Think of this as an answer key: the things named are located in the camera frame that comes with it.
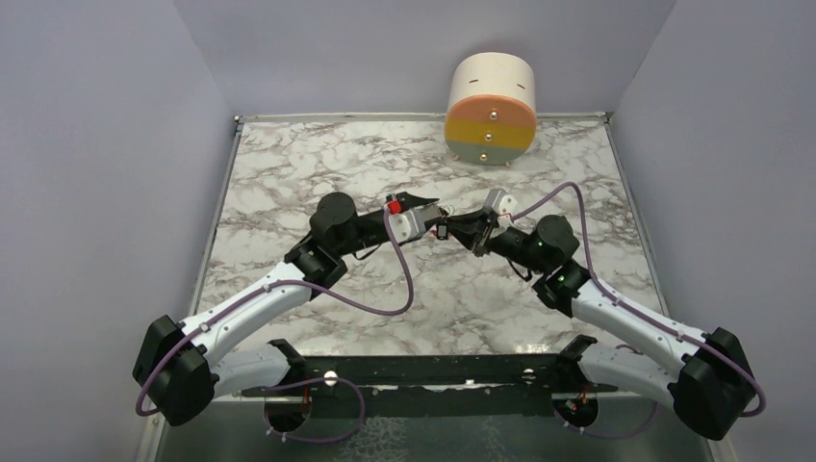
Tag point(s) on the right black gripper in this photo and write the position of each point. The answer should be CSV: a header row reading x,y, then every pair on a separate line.
x,y
470,229

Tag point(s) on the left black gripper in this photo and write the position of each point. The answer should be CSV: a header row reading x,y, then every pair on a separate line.
x,y
408,201

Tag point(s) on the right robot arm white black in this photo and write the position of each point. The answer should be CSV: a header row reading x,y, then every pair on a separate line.
x,y
704,377

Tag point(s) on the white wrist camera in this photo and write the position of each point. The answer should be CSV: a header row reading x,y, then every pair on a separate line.
x,y
502,204
413,224

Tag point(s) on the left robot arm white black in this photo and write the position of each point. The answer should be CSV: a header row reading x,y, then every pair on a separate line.
x,y
176,365

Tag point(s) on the round tricolour drawer box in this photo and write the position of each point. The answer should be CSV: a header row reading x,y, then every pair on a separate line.
x,y
491,112

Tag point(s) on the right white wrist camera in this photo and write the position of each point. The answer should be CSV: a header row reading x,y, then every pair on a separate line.
x,y
502,204

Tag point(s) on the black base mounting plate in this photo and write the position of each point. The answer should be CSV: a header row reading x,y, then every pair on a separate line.
x,y
417,386

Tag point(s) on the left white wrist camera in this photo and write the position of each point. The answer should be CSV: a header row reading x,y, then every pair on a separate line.
x,y
413,224

